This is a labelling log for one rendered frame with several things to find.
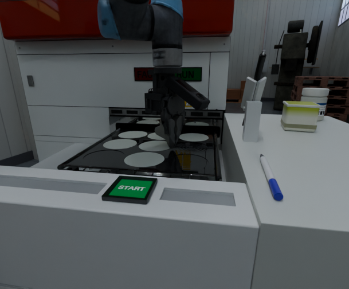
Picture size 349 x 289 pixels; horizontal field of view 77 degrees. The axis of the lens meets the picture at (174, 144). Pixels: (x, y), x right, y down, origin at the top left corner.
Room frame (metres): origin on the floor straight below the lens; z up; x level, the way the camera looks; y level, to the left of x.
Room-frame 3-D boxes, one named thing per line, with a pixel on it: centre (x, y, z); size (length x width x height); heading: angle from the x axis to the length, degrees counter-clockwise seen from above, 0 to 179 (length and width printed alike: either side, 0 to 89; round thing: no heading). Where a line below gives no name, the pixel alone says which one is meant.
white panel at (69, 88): (0.87, 0.21, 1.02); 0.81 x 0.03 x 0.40; 81
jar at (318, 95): (0.69, -0.43, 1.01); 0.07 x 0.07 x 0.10
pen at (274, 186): (0.29, -0.14, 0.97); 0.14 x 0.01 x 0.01; 167
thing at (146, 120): (0.83, 0.04, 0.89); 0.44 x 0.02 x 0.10; 81
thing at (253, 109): (0.47, -0.17, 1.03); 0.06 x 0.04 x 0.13; 171
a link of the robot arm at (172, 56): (0.59, 0.02, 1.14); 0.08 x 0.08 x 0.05
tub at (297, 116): (0.56, -0.32, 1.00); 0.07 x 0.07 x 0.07; 72
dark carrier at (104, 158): (0.62, 0.06, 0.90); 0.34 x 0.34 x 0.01; 81
